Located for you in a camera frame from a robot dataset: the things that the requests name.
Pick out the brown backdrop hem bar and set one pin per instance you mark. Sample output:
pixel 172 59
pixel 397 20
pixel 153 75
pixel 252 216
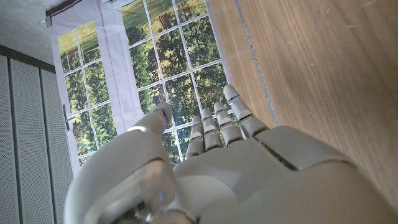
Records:
pixel 63 7

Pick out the printed window backdrop cloth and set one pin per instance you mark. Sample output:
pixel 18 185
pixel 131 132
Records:
pixel 115 68

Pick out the grey table seam strip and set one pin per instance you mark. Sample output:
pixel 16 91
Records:
pixel 255 59

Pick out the silver backdrop clip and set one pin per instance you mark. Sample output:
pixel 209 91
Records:
pixel 46 21

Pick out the dark wall trim strip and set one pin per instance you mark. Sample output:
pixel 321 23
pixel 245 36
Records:
pixel 28 57

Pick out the perforated grey wall panel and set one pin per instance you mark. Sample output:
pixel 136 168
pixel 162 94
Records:
pixel 5 140
pixel 29 140
pixel 57 149

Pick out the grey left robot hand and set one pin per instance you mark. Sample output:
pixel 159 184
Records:
pixel 236 186

